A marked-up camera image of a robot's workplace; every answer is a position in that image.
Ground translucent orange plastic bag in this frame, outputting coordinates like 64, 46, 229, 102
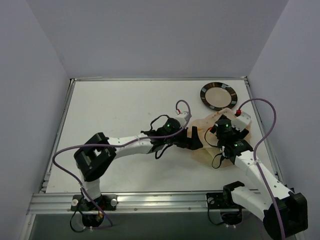
186, 107, 252, 168

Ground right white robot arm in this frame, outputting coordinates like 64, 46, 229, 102
212, 117, 308, 240

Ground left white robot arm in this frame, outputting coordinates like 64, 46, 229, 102
73, 117, 203, 210

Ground dark rimmed ceramic plate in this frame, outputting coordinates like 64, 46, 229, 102
200, 82, 238, 111

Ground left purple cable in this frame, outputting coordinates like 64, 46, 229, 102
52, 99, 193, 229

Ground purple cable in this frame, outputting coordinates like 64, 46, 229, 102
236, 98, 287, 240
52, 99, 193, 229

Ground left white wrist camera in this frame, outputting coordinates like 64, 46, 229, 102
174, 109, 192, 127

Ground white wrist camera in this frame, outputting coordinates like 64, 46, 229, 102
231, 109, 251, 132
174, 109, 192, 127

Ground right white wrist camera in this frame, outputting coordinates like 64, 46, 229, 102
231, 109, 251, 132

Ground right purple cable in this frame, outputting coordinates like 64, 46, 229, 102
236, 98, 287, 240

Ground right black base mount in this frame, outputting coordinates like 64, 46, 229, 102
206, 192, 244, 229

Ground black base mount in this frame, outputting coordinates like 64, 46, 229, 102
206, 192, 244, 229
70, 193, 118, 230

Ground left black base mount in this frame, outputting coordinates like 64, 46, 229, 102
70, 193, 118, 230

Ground aluminium side rail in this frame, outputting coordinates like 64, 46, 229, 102
39, 78, 76, 193

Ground aluminium front rail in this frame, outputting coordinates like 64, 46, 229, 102
26, 192, 251, 215

